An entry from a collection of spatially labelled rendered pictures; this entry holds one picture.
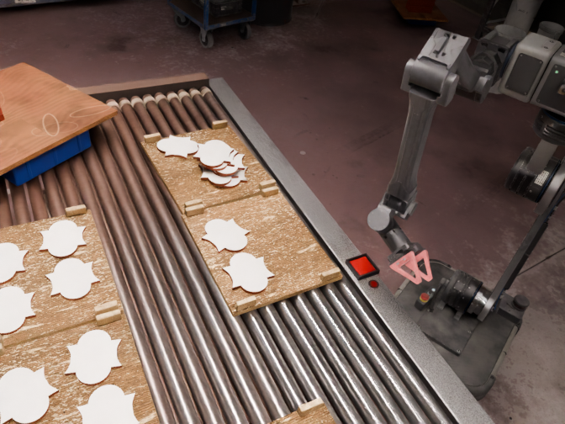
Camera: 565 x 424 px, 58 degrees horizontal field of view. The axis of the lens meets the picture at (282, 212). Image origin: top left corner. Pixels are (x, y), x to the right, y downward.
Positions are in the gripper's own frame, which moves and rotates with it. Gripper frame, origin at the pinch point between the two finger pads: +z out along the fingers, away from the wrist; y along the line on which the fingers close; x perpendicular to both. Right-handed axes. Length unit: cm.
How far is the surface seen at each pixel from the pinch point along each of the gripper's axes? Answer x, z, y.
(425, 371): -14.1, 19.2, -1.4
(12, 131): -73, -107, 38
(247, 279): -37.5, -25.4, 14.4
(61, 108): -65, -114, 22
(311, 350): -31.2, 0.4, 14.1
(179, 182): -49, -70, 4
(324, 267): -23.9, -19.3, -4.5
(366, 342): -21.9, 5.6, 3.1
